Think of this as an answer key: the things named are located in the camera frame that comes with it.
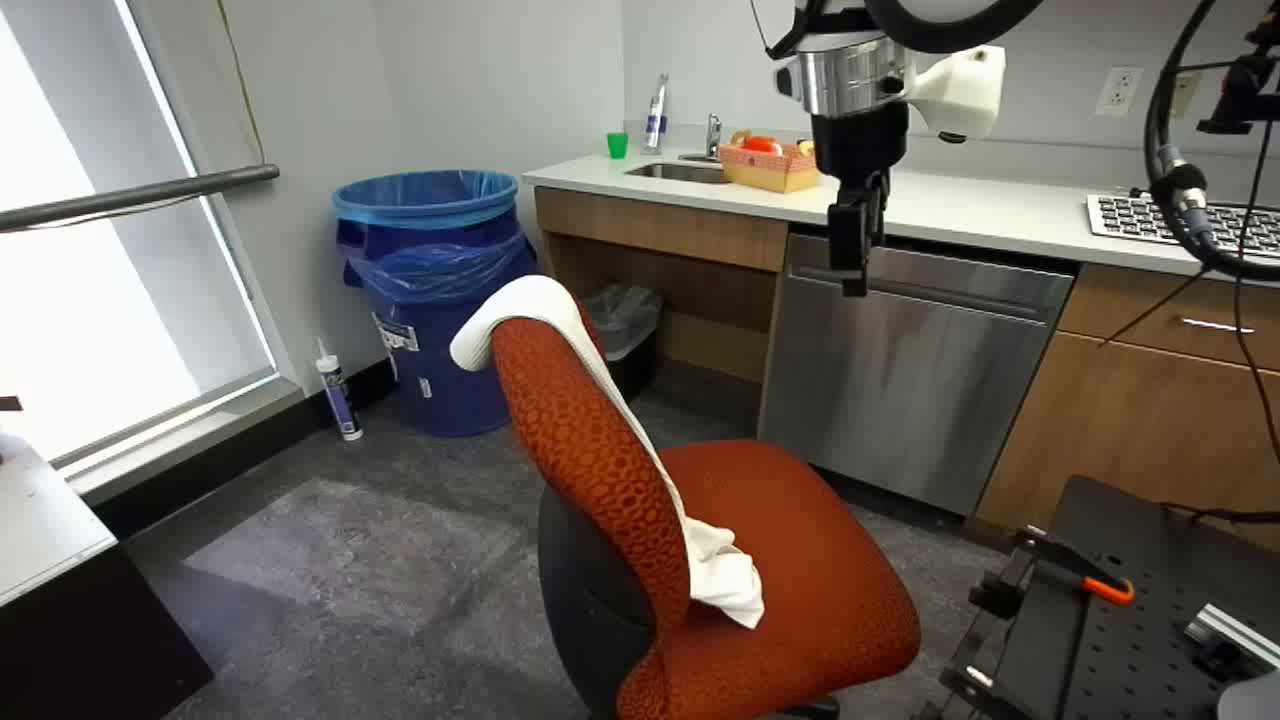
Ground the stainless steel dishwasher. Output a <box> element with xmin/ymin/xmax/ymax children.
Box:
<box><xmin>757</xmin><ymin>230</ymin><xmax>1080</xmax><ymax>520</ymax></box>

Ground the thick black cable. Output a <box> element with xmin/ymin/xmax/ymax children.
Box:
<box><xmin>1142</xmin><ymin>0</ymin><xmax>1280</xmax><ymax>284</ymax></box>

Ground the white countertop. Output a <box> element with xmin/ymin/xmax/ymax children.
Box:
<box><xmin>519</xmin><ymin>153</ymin><xmax>1280</xmax><ymax>284</ymax></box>

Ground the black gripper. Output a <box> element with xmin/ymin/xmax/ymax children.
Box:
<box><xmin>807</xmin><ymin>108</ymin><xmax>917</xmax><ymax>302</ymax></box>

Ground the black clamp orange handle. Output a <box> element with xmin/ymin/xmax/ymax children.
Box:
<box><xmin>938</xmin><ymin>520</ymin><xmax>1142</xmax><ymax>714</ymax></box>

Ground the basket with fruit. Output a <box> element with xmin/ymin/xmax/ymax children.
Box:
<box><xmin>716</xmin><ymin>127</ymin><xmax>823</xmax><ymax>195</ymax></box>

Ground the white keyboard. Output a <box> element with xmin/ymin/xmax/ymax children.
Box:
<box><xmin>1080</xmin><ymin>188</ymin><xmax>1280</xmax><ymax>266</ymax></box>

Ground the white side table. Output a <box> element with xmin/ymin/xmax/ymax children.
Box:
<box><xmin>0</xmin><ymin>394</ymin><xmax>218</xmax><ymax>720</ymax></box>

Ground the thin black cable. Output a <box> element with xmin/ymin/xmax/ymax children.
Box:
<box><xmin>1103</xmin><ymin>118</ymin><xmax>1280</xmax><ymax>530</ymax></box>

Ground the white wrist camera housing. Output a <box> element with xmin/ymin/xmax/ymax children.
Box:
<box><xmin>909</xmin><ymin>43</ymin><xmax>1011</xmax><ymax>148</ymax></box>

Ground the wooden cabinet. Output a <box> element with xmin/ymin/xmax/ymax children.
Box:
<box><xmin>534</xmin><ymin>184</ymin><xmax>1280</xmax><ymax>553</ymax></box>

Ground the black perforated table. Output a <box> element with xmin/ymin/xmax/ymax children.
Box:
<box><xmin>917</xmin><ymin>474</ymin><xmax>1280</xmax><ymax>720</ymax></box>

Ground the metal drawer handle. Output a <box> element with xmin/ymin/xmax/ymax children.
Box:
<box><xmin>1176</xmin><ymin>313</ymin><xmax>1260</xmax><ymax>341</ymax></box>

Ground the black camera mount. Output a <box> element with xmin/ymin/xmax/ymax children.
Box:
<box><xmin>1194</xmin><ymin>0</ymin><xmax>1280</xmax><ymax>142</ymax></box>

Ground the grey window handrail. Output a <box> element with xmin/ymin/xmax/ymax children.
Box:
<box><xmin>0</xmin><ymin>162</ymin><xmax>286</xmax><ymax>242</ymax></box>

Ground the white wall outlet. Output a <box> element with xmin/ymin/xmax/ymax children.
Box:
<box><xmin>1094</xmin><ymin>64</ymin><xmax>1149</xmax><ymax>120</ymax></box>

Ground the blue trash bin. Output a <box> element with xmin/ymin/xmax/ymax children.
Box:
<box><xmin>333</xmin><ymin>169</ymin><xmax>546</xmax><ymax>441</ymax></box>

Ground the steel sink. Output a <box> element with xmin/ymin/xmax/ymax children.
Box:
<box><xmin>626</xmin><ymin>157</ymin><xmax>736</xmax><ymax>188</ymax></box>

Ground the white towel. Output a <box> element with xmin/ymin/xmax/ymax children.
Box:
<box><xmin>448</xmin><ymin>274</ymin><xmax>773</xmax><ymax>634</ymax></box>

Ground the aluminium extrusion bar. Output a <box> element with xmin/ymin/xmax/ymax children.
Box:
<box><xmin>1180</xmin><ymin>601</ymin><xmax>1280</xmax><ymax>687</ymax></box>

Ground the orange patterned office chair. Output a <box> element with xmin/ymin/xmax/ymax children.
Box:
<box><xmin>485</xmin><ymin>317</ymin><xmax>928</xmax><ymax>720</ymax></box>

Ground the blue plastic bin liner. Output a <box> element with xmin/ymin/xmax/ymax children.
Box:
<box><xmin>333</xmin><ymin>169</ymin><xmax>542</xmax><ymax>308</ymax></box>

